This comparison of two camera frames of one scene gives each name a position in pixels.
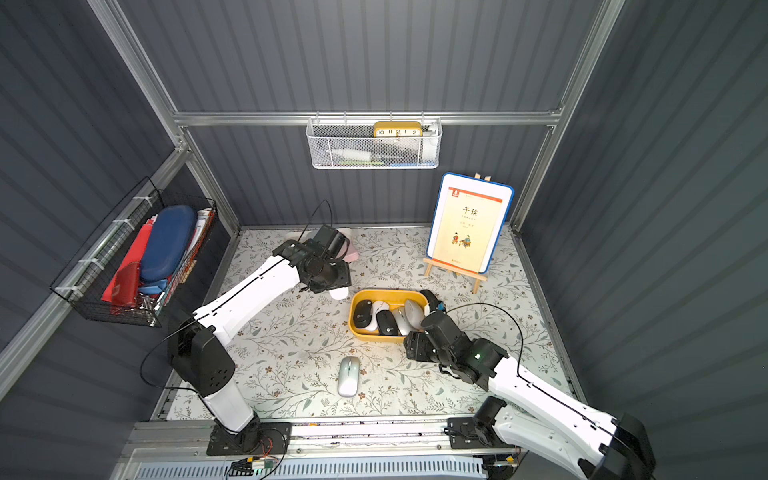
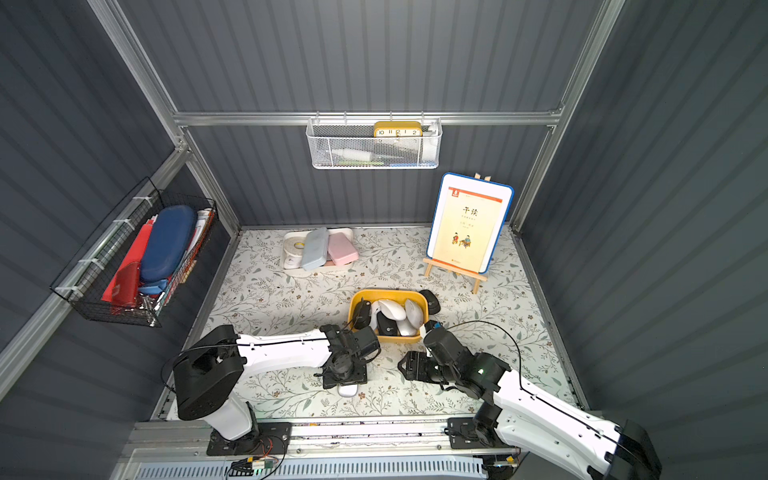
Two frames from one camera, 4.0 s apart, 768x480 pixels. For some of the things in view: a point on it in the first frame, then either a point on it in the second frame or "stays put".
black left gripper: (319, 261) → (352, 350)
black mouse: (387, 323) stays put
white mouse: (339, 293) → (392, 309)
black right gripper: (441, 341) → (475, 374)
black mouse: (362, 313) stays put
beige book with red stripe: (466, 229) stays put
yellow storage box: (393, 297) stays put
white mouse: (414, 313) stays put
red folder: (123, 287) stays put
